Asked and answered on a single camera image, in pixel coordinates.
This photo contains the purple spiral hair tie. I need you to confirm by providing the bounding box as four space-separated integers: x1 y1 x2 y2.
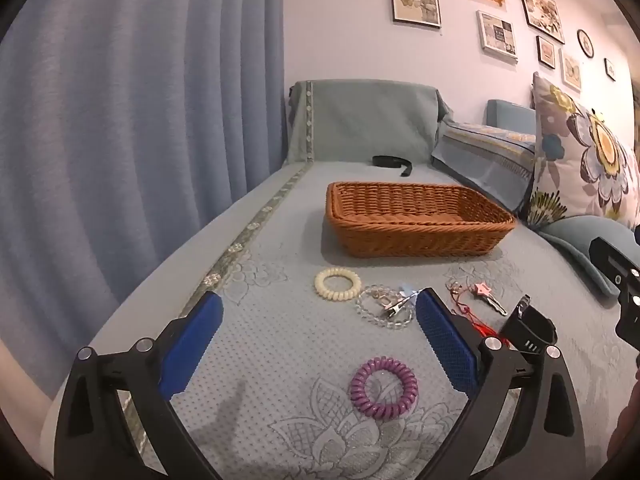
349 356 418 419

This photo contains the red string charm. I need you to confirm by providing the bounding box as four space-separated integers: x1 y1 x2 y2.
446 280 501 341

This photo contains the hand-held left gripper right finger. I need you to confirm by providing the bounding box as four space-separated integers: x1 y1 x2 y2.
414 287 586 480

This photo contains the silver metal hair clip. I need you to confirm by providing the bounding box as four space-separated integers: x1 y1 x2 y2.
378 296 417 322

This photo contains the floral pillow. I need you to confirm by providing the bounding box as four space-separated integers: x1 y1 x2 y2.
525 72 640 232

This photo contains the black framed floral picture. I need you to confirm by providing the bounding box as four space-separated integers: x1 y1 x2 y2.
516 0 566 44

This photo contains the black strap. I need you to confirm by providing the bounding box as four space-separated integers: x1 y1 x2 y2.
371 155 416 179

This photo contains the brown wicker basket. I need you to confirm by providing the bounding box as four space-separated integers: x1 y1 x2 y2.
326 181 517 259

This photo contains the clear bead bracelet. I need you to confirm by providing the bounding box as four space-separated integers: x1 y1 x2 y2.
356 284 416 331

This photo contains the white framed picture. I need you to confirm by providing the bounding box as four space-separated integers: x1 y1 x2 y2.
476 10 518 64

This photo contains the striped blue cushion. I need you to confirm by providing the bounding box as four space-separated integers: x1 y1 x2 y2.
431 120 538 218

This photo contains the teal cushion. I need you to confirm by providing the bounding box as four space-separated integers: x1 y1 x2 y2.
540 216 638 301

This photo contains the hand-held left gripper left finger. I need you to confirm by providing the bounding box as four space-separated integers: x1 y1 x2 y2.
52 291 224 480

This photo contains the person's right forearm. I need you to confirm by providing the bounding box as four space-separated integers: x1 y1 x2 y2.
606 370 640 480

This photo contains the light framed picture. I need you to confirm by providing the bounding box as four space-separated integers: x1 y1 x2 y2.
559 49 582 93

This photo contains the small dark framed picture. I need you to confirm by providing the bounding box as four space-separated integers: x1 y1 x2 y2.
536 35 557 69

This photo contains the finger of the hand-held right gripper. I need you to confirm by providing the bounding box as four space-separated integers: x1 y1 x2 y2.
589 236 640 288
616 282 640 352

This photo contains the cream spiral hair tie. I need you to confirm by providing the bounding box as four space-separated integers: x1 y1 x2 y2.
314 267 361 302

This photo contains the blue curtain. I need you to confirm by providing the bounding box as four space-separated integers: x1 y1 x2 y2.
0 0 287 398

